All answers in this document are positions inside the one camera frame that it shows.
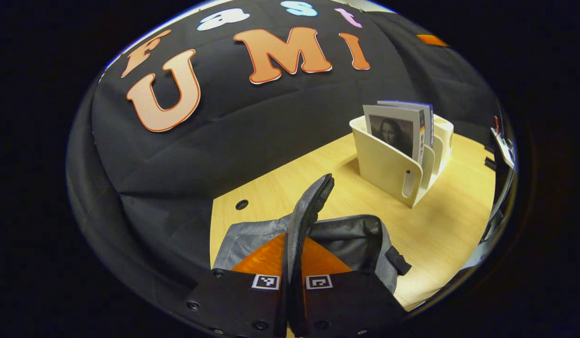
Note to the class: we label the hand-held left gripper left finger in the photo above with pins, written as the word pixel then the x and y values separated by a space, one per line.
pixel 233 300

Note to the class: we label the white bookshelf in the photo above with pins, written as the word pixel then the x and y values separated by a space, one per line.
pixel 384 164

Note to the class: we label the blue painting cover book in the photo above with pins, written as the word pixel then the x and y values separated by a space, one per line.
pixel 429 126

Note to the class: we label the grey schoolbag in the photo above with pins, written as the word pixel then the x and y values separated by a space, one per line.
pixel 346 239

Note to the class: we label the grey portrait cover book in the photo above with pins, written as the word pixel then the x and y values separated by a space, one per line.
pixel 393 134

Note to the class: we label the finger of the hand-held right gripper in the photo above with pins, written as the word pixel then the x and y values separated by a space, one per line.
pixel 431 40

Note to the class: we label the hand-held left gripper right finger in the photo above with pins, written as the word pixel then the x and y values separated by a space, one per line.
pixel 346 305

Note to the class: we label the cluttered side desk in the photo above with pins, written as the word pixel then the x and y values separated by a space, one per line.
pixel 503 145

